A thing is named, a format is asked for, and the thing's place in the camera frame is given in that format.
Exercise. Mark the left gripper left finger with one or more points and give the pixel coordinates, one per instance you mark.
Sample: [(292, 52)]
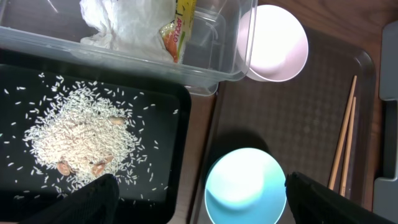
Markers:
[(94, 203)]

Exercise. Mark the black waste tray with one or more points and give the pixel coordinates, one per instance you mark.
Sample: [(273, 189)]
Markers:
[(161, 115)]

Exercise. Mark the white tissue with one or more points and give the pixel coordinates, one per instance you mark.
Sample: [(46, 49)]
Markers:
[(130, 26)]

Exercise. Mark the pile of rice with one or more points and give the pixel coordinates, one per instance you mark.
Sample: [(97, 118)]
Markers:
[(78, 134)]

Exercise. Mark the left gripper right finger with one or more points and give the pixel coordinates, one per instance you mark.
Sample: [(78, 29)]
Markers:
[(312, 202)]

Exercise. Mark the light blue bowl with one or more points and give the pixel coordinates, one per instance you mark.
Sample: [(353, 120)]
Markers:
[(246, 185)]

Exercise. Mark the brown serving tray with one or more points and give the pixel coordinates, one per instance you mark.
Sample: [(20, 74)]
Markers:
[(298, 121)]

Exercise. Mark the pink bowl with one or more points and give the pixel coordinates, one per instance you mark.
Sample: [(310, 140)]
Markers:
[(273, 44)]

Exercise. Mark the clear plastic bin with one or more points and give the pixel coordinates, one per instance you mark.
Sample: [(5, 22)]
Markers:
[(53, 29)]

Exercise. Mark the yellow snack wrapper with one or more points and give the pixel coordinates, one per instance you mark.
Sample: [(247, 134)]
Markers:
[(177, 33)]

